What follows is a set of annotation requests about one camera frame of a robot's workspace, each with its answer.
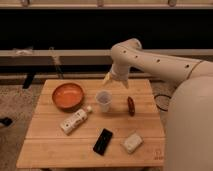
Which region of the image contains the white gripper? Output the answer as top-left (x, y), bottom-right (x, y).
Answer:
top-left (103, 68), bottom-right (129, 89)

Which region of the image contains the white ceramic cup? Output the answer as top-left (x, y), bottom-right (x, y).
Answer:
top-left (95, 90), bottom-right (112, 113)

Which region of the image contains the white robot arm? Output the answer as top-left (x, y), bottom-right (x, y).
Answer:
top-left (104, 38), bottom-right (213, 171)

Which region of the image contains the orange ceramic bowl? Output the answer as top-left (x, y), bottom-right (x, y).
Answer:
top-left (52, 83), bottom-right (84, 110)

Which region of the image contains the dark red sausage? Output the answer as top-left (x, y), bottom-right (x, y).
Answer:
top-left (127, 97), bottom-right (135, 116)

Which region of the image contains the wooden table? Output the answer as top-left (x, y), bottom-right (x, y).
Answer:
top-left (17, 79), bottom-right (165, 169)

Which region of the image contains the black phone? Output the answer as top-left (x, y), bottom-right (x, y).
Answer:
top-left (93, 129), bottom-right (113, 155)

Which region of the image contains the white plastic bottle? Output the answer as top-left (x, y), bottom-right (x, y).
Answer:
top-left (60, 106), bottom-right (92, 135)

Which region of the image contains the black object on floor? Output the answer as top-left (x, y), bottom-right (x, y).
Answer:
top-left (0, 117), bottom-right (12, 127)

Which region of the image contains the black cable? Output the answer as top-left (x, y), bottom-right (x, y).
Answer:
top-left (153, 93), bottom-right (172, 113)

